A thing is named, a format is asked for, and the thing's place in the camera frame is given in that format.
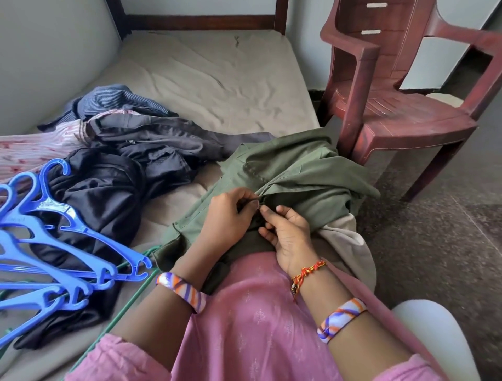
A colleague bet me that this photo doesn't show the person's left hand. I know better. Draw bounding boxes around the person's left hand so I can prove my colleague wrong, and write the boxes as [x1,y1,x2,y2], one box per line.
[196,187,261,262]

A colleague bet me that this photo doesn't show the person's right hand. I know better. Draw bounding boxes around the person's right hand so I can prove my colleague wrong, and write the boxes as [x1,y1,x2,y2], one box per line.
[258,205,320,278]

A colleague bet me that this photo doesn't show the olive green button shirt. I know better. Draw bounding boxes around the olive green button shirt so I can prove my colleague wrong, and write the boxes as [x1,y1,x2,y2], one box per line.
[153,128,382,296]

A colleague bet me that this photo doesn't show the grey button shirt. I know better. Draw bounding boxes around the grey button shirt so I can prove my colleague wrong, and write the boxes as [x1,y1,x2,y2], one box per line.
[85,110,276,163]

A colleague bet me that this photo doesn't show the pile of blue hangers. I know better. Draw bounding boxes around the pile of blue hangers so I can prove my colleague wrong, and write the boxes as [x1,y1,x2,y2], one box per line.
[0,158,155,351]

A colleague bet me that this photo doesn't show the blue striped shirt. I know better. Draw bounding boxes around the blue striped shirt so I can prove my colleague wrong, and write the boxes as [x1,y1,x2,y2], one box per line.
[38,85,180,133]

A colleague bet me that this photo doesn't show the pink floral striped garment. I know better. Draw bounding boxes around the pink floral striped garment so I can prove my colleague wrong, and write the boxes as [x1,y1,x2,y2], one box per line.
[0,118,100,186]

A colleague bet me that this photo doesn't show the person's right forearm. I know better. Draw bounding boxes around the person's right forearm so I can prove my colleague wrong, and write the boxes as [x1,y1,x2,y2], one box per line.
[298,263,415,381]

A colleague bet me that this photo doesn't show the person's left forearm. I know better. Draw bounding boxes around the person's left forearm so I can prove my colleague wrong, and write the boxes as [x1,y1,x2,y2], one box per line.
[113,247,222,372]

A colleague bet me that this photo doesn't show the bed with beige sheet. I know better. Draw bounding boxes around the bed with beige sheet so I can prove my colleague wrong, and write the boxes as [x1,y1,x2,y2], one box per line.
[0,30,379,381]

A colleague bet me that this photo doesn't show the dark wooden bed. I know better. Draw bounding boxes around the dark wooden bed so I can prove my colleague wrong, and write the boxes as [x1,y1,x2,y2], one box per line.
[0,0,379,381]

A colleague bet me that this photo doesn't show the striped orange purple bangle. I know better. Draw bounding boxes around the striped orange purple bangle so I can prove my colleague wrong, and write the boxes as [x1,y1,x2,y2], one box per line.
[155,271,209,316]

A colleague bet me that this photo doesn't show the striped white purple bangle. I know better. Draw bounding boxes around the striped white purple bangle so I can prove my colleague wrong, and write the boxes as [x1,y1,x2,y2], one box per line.
[317,297,369,345]

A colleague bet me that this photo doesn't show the maroon plastic chair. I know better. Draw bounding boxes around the maroon plastic chair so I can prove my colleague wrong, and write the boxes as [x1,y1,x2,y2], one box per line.
[316,0,502,204]

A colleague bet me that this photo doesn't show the white trousers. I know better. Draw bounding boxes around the white trousers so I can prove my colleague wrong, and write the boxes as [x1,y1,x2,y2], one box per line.
[391,299,483,381]

